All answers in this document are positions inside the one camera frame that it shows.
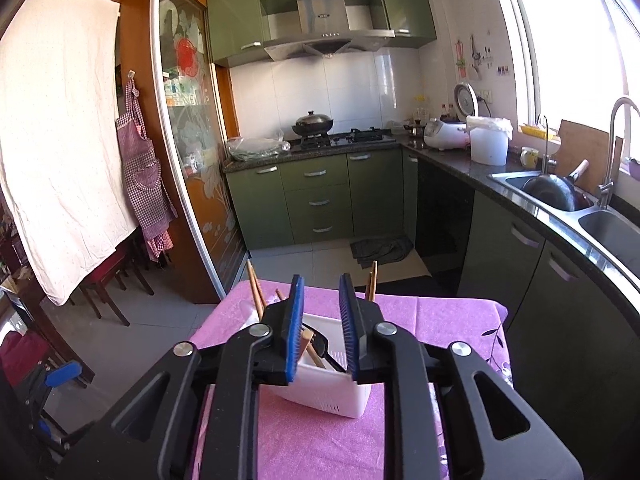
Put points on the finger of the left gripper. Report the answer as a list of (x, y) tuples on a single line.
[(66, 373)]

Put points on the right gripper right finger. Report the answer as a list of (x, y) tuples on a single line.
[(359, 317)]

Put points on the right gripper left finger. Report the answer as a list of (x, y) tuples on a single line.
[(278, 363)]

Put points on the light bamboo chopstick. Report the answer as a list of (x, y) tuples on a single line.
[(374, 269)]

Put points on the green lower kitchen cabinets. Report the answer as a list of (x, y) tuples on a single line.
[(314, 200)]

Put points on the green kitchen cabinets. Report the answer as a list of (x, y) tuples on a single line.
[(245, 31), (314, 200)]

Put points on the green upper kitchen cabinets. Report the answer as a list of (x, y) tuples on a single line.
[(245, 31)]

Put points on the dark wooden chopstick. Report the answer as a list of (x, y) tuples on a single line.
[(260, 297)]

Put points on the dark floor mat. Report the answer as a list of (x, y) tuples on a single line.
[(383, 250)]

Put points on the white plastic utensil holder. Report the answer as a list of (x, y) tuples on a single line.
[(329, 389)]

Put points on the pink floral tablecloth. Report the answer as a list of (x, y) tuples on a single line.
[(325, 426)]

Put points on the purple checked apron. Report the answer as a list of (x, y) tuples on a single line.
[(143, 182)]

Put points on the black gas stove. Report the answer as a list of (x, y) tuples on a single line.
[(355, 137)]

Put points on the black wok with lid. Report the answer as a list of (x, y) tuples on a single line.
[(312, 124)]

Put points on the white rice cooker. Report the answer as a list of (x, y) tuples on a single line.
[(446, 135)]

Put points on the white hanging cloth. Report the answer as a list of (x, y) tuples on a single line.
[(61, 172)]

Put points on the white plastic bucket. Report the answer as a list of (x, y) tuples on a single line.
[(489, 139)]

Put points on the black frying pan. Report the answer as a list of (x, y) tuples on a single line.
[(559, 192)]

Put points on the stainless steel sink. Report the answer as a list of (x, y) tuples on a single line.
[(608, 232)]

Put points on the glass sliding door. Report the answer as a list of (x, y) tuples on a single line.
[(208, 250)]

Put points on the wooden cutting board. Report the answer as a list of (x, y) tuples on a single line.
[(579, 142)]

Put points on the steel range hood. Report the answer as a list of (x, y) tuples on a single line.
[(296, 28)]

